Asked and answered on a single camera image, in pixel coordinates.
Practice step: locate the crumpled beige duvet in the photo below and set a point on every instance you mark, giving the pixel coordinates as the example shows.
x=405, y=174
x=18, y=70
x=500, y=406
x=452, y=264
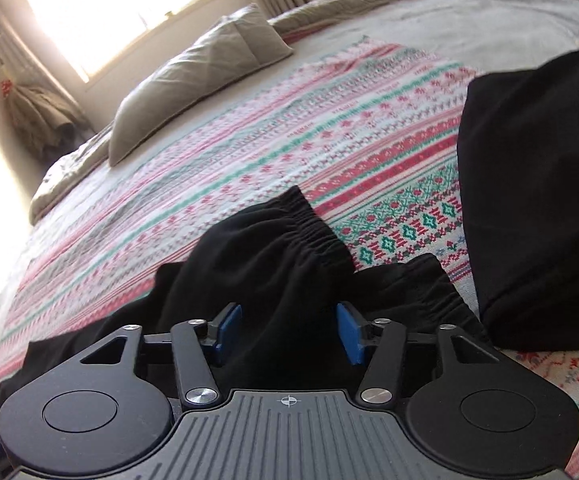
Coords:
x=73, y=167

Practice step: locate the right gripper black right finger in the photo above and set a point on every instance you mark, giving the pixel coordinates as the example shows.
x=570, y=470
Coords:
x=462, y=409

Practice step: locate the black pants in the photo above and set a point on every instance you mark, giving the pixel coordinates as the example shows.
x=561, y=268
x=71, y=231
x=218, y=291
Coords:
x=341, y=177

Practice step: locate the left grey curtain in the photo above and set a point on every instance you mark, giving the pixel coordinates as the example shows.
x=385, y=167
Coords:
x=22, y=66

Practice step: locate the striped patterned bed blanket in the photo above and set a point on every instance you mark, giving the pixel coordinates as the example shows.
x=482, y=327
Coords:
x=518, y=158

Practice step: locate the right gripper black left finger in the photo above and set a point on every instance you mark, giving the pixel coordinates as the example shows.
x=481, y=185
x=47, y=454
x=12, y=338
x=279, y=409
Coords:
x=94, y=414

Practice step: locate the beige pillow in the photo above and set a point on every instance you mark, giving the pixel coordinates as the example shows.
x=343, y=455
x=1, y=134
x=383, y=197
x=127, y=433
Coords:
x=239, y=45

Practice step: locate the clothes hanging in corner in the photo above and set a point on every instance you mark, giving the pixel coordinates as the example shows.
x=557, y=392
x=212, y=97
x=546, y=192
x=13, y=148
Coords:
x=47, y=125

